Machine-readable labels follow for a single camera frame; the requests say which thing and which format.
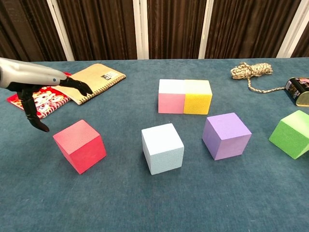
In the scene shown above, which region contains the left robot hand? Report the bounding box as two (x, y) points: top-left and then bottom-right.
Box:
(0, 57), (94, 133)

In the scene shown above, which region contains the red foam cube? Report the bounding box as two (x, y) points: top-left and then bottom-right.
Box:
(52, 119), (107, 175)

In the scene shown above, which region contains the yellow foam cube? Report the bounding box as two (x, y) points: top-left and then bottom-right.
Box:
(183, 80), (213, 115)

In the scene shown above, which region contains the purple foam cube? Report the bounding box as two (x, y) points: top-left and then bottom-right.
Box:
(201, 112), (253, 161)

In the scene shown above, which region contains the red spiral notebook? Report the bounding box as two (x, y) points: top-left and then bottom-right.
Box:
(6, 71), (72, 120)

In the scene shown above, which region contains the tan kraft spiral notebook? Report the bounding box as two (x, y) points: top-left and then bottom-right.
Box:
(50, 63), (127, 105)

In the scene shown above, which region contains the dark brown curtain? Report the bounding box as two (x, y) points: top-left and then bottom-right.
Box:
(0, 0), (309, 65)

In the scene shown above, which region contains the pink foam cube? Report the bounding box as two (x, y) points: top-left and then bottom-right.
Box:
(158, 79), (186, 114)

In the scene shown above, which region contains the light blue foam cube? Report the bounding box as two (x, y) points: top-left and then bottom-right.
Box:
(141, 123), (185, 175)

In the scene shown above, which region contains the teal felt table mat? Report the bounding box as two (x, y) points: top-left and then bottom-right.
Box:
(0, 58), (309, 232)

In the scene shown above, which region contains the green foam cube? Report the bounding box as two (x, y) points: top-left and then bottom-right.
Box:
(268, 110), (309, 160)

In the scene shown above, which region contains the black and gold tin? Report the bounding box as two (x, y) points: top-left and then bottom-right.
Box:
(284, 77), (309, 107)

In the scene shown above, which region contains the white metal frame post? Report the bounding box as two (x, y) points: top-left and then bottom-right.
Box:
(132, 0), (150, 60)
(197, 0), (215, 59)
(276, 0), (309, 58)
(46, 0), (75, 61)

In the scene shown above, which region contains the braided rope bundle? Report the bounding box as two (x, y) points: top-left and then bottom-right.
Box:
(230, 61), (293, 94)

